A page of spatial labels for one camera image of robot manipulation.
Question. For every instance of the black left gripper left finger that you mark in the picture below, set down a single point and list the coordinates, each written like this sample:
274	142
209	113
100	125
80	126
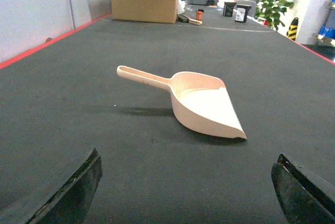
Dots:
65	198

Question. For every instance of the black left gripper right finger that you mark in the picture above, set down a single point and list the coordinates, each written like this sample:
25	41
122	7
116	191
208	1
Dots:
304	196

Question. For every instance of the beige plastic scoop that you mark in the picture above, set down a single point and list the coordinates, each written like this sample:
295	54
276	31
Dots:
200	102

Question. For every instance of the yellow black striped bollard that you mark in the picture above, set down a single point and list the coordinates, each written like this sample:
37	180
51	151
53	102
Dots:
292	30

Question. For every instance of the black white box right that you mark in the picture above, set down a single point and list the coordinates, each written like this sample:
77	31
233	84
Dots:
242	13

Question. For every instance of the black box left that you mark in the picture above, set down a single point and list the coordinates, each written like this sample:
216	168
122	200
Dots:
228	9

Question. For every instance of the orange small can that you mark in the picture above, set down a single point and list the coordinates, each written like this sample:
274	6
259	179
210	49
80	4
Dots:
199	15

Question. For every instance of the large open cardboard box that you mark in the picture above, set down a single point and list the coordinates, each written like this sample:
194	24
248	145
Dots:
152	11

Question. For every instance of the wooden handled brush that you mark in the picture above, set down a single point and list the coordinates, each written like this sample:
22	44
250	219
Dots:
186	19

